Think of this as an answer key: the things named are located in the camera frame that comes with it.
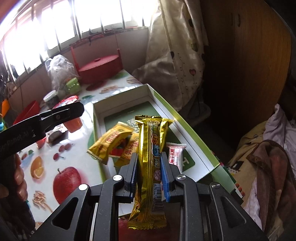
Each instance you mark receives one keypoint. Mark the overturned pink jelly cup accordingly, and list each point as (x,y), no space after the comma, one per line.
(41,143)

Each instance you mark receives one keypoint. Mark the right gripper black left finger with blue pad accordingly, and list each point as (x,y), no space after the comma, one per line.
(91,212)

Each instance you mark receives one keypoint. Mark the long gold snack bar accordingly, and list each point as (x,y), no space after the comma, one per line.
(148,210)
(131,147)

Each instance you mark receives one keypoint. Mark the pile of clothes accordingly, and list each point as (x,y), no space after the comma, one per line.
(264,169)

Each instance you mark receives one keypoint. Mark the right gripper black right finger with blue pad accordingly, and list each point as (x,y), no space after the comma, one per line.
(206,208)

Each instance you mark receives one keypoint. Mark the person's left hand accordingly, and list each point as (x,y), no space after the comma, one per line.
(19,178)

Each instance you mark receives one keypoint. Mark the red dark candy packet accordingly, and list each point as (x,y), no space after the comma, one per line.
(118,151)

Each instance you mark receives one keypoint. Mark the dark jar white lid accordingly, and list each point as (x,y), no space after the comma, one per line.
(51,99)

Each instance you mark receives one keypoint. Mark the red lid jelly cup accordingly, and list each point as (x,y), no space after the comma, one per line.
(75,110)

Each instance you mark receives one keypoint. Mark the red oval tray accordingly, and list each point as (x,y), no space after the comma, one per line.
(31,110)

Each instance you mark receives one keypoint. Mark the green glass jar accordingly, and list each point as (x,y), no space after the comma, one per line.
(72,86)

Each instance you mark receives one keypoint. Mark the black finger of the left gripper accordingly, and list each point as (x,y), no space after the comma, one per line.
(52,118)

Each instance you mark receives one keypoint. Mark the red lidded basket with handle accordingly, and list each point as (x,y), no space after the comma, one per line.
(98,69)

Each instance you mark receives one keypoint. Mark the white red candy wrapper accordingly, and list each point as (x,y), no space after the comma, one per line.
(176,154)

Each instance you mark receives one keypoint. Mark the cream patterned curtain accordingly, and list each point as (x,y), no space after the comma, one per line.
(174,62)

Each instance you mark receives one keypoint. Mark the clear plastic bag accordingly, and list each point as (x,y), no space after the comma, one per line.
(60,70)

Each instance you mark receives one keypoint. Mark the green white cardboard box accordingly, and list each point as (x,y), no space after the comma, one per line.
(145,110)

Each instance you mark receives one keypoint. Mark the yellow pastry packet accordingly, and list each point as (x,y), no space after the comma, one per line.
(101,149)

